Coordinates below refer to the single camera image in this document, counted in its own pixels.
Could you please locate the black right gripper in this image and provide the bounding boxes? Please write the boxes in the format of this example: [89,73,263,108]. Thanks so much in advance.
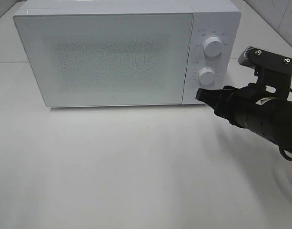
[196,85,279,130]

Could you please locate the white microwave door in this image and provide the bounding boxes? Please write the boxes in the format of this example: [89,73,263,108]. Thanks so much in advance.
[14,13,193,107]

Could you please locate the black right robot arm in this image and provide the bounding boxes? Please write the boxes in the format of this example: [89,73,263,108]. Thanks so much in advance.
[196,83,292,154]

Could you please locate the lower white timer knob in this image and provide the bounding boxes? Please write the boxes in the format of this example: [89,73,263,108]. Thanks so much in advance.
[197,67,215,85]

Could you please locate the upper white power knob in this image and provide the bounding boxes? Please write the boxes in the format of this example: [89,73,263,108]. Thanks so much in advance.
[202,35,223,57]

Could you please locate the white microwave oven body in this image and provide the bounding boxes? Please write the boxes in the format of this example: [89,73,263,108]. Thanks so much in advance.
[13,0,241,107]

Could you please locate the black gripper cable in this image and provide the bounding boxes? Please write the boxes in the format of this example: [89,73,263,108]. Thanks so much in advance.
[278,89,292,162]

